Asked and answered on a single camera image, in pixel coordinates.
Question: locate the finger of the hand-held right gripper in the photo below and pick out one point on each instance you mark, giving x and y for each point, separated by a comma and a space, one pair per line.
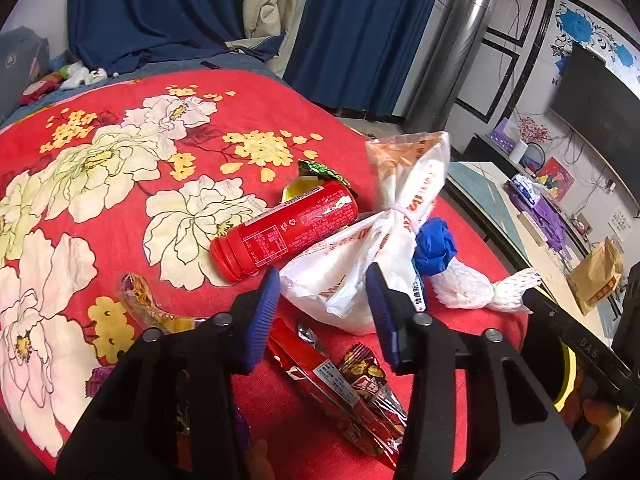
547, 315

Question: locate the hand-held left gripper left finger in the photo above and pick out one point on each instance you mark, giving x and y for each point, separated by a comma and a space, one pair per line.
262, 320

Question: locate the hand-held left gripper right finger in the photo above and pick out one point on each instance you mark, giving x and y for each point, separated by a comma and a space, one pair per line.
382, 310

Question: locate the white plastic bag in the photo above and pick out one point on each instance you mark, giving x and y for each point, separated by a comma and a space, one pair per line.
350, 270

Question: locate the blue wrapper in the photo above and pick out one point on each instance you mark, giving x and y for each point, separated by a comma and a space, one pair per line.
435, 247

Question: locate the red plastic bottle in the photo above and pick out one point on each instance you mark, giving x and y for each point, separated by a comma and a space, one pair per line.
290, 230

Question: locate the person's right hand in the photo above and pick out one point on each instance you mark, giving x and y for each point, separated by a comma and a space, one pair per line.
600, 420

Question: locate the person's left hand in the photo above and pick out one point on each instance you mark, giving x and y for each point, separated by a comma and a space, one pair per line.
260, 460

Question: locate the small silver foil wrapper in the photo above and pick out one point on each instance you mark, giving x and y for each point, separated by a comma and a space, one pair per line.
309, 336

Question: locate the brown snack wrapper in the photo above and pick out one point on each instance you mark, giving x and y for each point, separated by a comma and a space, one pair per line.
362, 367

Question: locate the brown paper bag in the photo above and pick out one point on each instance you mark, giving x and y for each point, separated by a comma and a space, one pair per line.
595, 275

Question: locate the long red snack packet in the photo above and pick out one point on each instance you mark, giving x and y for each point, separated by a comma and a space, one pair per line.
310, 370

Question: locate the white foam net sleeve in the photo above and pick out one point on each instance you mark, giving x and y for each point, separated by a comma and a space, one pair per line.
465, 285

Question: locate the flat beige box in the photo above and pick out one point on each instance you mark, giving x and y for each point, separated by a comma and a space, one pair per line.
531, 226

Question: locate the purple cloth bag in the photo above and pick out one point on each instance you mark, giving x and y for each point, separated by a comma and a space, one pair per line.
547, 215

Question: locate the purple candy wrapper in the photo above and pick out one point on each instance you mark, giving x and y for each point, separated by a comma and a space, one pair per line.
242, 427
100, 381

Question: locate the blue white patterned packet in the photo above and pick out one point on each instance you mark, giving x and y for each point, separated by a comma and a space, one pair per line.
522, 185

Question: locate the red colourful painting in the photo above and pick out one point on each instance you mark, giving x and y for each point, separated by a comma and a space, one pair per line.
555, 177

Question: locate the grey coffee table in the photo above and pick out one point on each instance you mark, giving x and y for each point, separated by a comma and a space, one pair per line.
480, 190

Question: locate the green gold foil wrapper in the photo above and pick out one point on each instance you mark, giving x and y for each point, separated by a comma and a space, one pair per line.
320, 172

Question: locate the round blue ornament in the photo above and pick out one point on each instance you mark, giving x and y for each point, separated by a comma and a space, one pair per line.
534, 160

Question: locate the white vase red blossoms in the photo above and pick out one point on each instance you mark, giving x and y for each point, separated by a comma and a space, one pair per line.
520, 151

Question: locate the red floral blanket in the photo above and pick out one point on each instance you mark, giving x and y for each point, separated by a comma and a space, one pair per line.
300, 110

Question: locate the black television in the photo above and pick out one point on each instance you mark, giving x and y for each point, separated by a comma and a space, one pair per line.
600, 100

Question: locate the silver standing air conditioner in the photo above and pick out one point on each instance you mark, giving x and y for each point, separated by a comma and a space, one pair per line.
450, 60

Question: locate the black phone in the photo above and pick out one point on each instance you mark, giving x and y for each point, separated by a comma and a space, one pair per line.
210, 66

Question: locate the blue sofa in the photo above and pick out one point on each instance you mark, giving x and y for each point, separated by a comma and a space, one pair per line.
165, 67

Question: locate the narrow blue curtain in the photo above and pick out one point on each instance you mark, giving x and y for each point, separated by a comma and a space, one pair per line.
360, 35

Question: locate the white plush toy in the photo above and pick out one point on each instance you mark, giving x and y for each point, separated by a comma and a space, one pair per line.
80, 76

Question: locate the red plush toy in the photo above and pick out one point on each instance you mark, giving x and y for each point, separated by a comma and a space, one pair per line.
40, 89

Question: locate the grey bag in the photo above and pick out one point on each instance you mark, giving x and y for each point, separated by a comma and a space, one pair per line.
20, 60

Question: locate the white paper wall note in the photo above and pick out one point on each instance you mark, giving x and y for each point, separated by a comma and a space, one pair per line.
620, 220

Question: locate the blue flower wall decal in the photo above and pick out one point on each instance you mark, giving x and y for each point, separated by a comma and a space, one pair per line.
580, 25

